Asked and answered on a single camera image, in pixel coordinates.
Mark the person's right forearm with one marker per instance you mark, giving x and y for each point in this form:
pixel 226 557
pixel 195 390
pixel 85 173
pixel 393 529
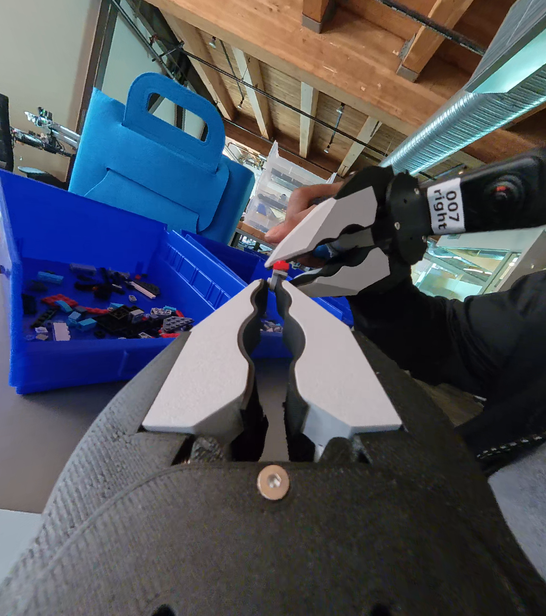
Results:
pixel 470 337

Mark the blue felt bag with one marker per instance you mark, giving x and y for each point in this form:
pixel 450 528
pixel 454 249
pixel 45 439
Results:
pixel 157 168

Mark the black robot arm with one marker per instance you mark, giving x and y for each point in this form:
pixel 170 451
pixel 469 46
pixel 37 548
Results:
pixel 49 127

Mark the grey desk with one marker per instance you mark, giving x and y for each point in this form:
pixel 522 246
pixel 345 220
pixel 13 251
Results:
pixel 37 433

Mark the person's right hand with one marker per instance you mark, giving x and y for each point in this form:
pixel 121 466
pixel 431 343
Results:
pixel 301 202

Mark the large pile of toy bricks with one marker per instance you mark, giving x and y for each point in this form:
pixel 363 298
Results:
pixel 109 317

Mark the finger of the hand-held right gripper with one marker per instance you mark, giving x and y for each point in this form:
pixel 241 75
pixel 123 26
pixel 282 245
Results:
pixel 354 274
pixel 330 221

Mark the blue plastic bin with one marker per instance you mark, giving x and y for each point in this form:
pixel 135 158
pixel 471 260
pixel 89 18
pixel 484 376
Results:
pixel 85 231
pixel 224 255

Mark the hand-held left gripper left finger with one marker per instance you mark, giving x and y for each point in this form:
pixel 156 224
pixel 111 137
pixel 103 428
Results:
pixel 200 380

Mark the silver ventilation duct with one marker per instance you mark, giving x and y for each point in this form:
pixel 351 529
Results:
pixel 470 110

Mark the stack of clear plastic bins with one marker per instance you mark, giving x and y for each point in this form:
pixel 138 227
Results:
pixel 273 178

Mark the person's upper body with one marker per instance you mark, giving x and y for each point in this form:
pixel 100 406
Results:
pixel 542 505

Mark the wooden table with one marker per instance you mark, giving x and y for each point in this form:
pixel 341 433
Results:
pixel 248 228

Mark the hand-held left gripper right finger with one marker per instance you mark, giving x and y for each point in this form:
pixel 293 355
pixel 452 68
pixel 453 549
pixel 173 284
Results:
pixel 345 380

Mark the grey toy brick plate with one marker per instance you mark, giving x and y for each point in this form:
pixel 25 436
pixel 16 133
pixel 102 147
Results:
pixel 276 280

